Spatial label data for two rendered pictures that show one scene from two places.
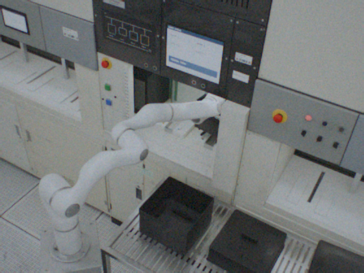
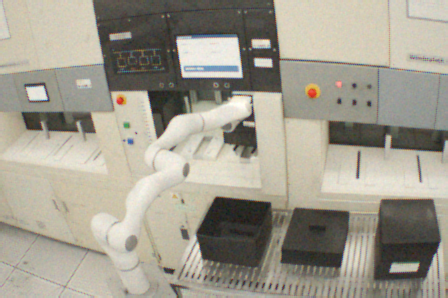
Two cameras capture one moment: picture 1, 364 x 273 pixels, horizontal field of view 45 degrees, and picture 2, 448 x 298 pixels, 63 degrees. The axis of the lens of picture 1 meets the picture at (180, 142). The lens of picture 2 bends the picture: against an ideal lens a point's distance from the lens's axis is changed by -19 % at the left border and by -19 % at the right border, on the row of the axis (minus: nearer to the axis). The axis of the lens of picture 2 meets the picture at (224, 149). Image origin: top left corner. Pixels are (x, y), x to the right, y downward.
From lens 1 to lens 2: 0.38 m
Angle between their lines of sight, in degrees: 10
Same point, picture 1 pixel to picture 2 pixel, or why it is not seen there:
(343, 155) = (377, 112)
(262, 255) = (334, 237)
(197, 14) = (204, 16)
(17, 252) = not seen: outside the picture
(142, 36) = (152, 56)
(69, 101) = (91, 159)
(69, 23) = (81, 73)
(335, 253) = (396, 205)
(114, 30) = (124, 63)
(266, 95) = (294, 73)
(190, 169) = (234, 187)
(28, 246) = not seen: outside the picture
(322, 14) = not seen: outside the picture
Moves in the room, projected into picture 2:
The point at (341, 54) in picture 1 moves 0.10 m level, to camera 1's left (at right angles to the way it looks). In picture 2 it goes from (346, 16) to (325, 18)
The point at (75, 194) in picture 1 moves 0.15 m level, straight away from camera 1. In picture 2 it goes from (128, 225) to (116, 204)
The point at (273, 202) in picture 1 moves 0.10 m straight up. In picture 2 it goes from (328, 189) to (328, 173)
